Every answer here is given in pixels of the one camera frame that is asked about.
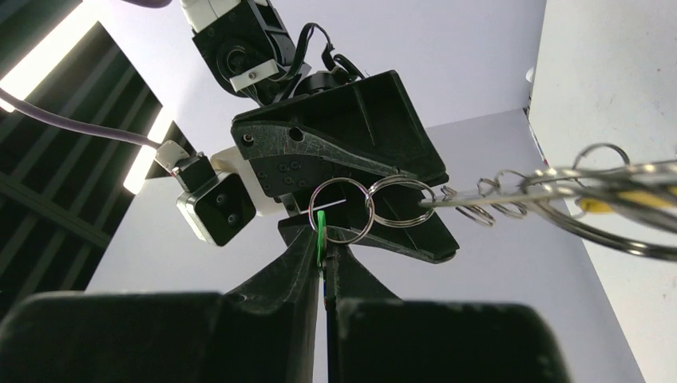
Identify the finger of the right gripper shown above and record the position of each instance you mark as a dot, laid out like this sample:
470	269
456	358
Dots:
384	215
370	125

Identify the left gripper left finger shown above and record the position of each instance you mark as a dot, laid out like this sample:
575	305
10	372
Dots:
261	331

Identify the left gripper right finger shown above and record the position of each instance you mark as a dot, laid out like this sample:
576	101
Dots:
375	336

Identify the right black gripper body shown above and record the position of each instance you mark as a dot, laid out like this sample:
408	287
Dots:
274	183

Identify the green key tag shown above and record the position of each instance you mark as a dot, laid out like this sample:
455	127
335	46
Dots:
320	238

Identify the round metal keyring disc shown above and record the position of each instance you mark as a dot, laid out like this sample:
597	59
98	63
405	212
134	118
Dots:
599	170

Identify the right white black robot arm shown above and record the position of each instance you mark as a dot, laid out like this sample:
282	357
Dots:
250	53

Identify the yellow key tag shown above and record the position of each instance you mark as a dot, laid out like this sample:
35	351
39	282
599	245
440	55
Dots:
595	205

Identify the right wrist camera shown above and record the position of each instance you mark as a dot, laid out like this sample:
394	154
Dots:
215	203

